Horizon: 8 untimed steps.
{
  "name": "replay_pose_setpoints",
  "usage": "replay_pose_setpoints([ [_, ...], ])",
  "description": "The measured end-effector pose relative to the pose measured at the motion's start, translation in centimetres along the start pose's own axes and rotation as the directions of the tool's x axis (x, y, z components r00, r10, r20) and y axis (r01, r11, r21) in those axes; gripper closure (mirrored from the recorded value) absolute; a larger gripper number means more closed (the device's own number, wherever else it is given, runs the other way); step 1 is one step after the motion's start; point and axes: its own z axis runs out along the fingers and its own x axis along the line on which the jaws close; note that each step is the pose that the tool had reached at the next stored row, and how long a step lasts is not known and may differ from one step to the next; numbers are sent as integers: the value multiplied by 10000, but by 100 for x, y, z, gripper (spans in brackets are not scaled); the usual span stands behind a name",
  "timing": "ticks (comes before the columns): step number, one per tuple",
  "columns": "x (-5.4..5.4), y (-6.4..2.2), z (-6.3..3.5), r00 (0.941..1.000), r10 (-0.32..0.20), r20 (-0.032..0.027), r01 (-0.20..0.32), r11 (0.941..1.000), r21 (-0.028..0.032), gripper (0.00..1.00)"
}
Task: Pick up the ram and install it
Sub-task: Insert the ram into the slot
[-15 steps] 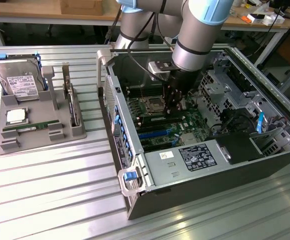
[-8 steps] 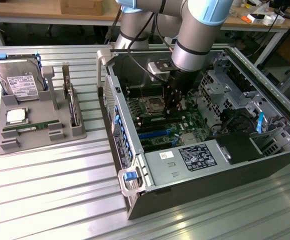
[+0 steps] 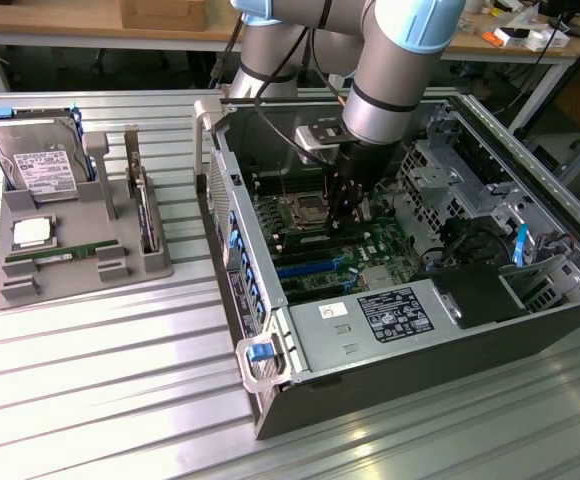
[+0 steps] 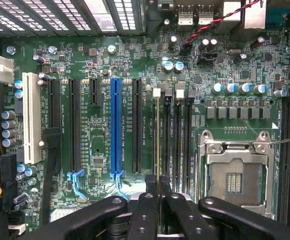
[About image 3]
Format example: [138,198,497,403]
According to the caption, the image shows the black monitor stand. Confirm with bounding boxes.
[539,0,580,39]

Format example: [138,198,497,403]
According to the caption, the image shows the wooden desk with white frame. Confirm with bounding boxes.
[0,0,245,92]

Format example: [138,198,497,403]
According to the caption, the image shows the blue case latch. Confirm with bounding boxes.
[246,342,274,362]

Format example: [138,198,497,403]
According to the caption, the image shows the blue disk bay lever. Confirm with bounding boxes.
[511,223,530,267]

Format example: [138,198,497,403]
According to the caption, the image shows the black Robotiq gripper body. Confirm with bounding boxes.
[337,138,404,197]

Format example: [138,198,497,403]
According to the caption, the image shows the cluttered wooden desk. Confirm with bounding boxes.
[439,0,580,137]

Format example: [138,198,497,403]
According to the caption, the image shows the silver CPU chip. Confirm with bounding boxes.
[11,218,52,250]

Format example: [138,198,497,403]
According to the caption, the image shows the blue disk caddy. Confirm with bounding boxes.
[0,102,96,184]

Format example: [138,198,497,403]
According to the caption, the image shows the blue expansion slot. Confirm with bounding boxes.
[275,256,351,280]

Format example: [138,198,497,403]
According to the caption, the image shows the CPU socket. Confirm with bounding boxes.
[289,192,334,230]

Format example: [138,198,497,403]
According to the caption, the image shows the green motherboard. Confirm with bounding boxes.
[249,167,421,306]

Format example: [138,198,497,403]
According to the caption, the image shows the grey parts rack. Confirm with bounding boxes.
[0,130,175,311]

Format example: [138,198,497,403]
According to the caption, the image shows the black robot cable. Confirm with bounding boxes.
[211,12,344,169]

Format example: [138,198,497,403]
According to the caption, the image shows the metal disk bay cage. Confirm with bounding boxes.
[397,135,502,242]

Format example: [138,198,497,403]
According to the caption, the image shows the grey power supply unit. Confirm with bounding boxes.
[287,278,466,375]

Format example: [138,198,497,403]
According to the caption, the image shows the black tripod pole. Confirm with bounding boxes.
[510,29,580,139]

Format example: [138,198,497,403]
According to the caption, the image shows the silver hard disk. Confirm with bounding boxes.
[0,117,87,204]

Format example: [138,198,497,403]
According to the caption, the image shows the open black PC case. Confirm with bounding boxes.
[192,89,580,441]

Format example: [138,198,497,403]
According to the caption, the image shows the brown cardboard box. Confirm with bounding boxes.
[119,0,206,32]

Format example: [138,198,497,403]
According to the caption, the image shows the white small box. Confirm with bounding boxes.
[493,26,532,49]

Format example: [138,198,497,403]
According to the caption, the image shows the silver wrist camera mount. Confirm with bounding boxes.
[293,121,352,167]

